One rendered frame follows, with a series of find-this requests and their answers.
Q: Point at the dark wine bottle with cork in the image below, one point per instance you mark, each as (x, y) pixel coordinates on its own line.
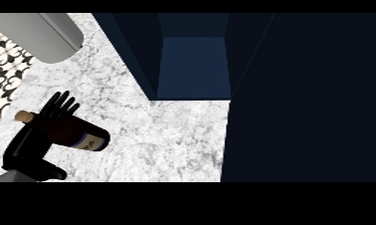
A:
(79, 132)

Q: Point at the dark navy cabinet door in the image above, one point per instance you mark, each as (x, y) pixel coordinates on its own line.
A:
(303, 103)

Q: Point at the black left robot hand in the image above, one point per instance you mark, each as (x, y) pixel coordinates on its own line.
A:
(26, 149)

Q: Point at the grey rounded appliance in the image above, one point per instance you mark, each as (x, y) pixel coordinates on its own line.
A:
(42, 35)

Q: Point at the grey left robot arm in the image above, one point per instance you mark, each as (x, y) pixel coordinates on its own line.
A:
(10, 178)

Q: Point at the dark blue open cabinet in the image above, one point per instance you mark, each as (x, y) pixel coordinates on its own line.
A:
(194, 66)

